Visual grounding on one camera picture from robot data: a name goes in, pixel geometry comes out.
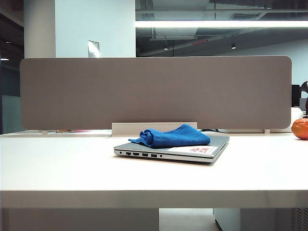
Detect blue microfiber rag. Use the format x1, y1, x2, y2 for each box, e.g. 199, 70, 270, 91
128, 124, 212, 149

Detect white red laptop sticker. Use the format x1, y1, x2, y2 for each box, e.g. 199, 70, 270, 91
168, 145, 217, 155

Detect silver Dell laptop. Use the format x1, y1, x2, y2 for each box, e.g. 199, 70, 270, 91
113, 134, 230, 164

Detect grey fabric desk divider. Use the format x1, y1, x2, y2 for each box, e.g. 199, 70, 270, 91
19, 56, 293, 130

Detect framed pillar notice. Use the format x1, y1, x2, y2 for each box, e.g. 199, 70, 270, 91
87, 39, 100, 58

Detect long ceiling light strip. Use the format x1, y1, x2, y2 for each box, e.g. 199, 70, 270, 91
134, 20, 308, 28

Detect black monitor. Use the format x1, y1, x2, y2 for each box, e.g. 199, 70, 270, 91
291, 84, 302, 107

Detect orange fruit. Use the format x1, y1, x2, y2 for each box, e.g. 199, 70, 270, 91
291, 118, 308, 140

